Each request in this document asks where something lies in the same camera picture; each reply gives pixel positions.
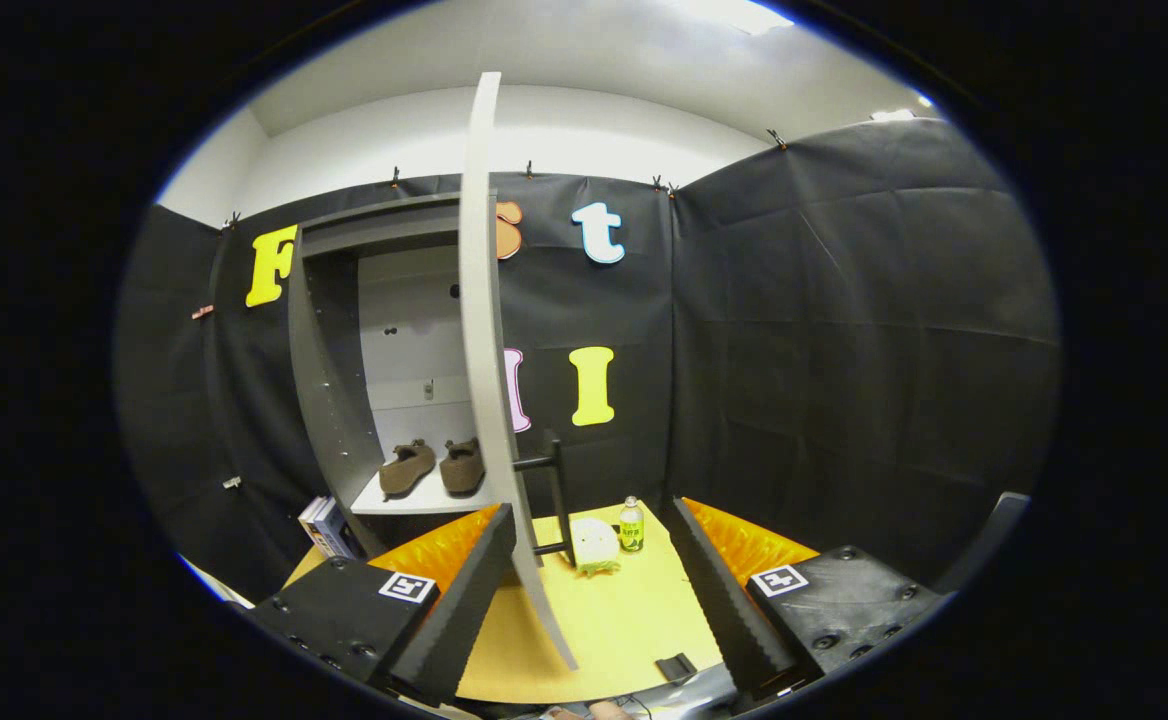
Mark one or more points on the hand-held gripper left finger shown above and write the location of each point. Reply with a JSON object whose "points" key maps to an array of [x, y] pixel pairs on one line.
{"points": [[464, 610]]}

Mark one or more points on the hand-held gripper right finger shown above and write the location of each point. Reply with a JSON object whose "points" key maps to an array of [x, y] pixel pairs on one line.
{"points": [[724, 610]]}

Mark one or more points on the brown fuzzy shoe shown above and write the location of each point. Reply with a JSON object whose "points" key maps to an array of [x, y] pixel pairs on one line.
{"points": [[406, 470], [462, 468]]}

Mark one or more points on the gray shoe cabinet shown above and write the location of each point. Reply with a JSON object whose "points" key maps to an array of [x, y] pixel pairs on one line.
{"points": [[329, 400]]}

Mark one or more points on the beige shoe cabinet door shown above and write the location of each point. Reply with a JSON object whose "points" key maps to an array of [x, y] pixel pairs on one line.
{"points": [[484, 350]]}

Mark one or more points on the small black box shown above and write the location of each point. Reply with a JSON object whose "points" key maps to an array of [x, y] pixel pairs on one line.
{"points": [[676, 668]]}

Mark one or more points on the green drink bottle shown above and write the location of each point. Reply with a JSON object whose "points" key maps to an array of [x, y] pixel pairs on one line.
{"points": [[631, 530]]}

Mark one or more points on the yellow plush toy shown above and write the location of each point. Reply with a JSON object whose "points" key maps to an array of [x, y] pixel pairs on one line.
{"points": [[596, 547]]}

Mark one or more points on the blue book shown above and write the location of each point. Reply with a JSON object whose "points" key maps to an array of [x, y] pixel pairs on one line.
{"points": [[336, 535]]}

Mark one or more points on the gray curved chair back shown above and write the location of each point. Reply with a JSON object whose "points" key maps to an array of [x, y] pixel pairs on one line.
{"points": [[994, 535]]}

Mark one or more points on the black backdrop cloth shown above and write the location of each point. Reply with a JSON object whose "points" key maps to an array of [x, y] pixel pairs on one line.
{"points": [[844, 350]]}

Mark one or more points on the short ceiling light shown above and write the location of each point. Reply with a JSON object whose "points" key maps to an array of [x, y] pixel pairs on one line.
{"points": [[894, 114]]}

